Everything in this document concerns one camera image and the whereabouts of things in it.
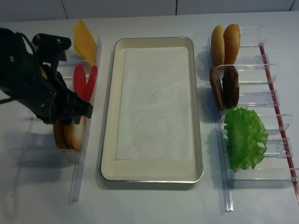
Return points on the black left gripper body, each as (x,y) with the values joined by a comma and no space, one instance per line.
(49,98)

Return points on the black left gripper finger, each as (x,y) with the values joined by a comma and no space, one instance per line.
(76,119)
(77,107)

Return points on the toasted bread slice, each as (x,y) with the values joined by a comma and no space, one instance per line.
(73,134)
(58,132)

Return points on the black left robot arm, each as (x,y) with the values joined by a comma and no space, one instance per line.
(28,75)

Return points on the left red tomato slice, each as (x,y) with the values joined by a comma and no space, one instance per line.
(79,81)

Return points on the red tomato slice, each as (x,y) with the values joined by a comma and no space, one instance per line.
(90,84)
(79,81)

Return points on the right red tomato slice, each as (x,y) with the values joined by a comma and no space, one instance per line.
(90,84)

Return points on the yellow cheese slice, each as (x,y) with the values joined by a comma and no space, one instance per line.
(84,44)

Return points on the left brown meat patty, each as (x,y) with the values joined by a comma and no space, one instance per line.
(216,88)

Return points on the right dark meat patty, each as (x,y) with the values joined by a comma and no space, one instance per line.
(230,87)

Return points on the green lettuce leaf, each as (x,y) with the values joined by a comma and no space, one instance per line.
(247,138)

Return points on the left clear acrylic rack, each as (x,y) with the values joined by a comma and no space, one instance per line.
(38,159)

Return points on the clear acrylic rack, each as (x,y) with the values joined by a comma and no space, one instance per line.
(256,80)
(38,159)

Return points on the white metal tray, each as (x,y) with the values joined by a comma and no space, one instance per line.
(181,171)

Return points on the white paper liner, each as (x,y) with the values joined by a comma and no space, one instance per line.
(155,116)

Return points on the left bun half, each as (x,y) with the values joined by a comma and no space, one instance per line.
(217,46)

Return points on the bun half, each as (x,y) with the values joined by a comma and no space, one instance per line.
(217,46)
(232,43)

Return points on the right bun half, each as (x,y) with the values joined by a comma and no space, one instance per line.
(232,43)

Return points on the right clear acrylic rack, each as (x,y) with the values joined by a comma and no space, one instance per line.
(256,80)

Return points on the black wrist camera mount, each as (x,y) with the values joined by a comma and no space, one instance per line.
(51,49)

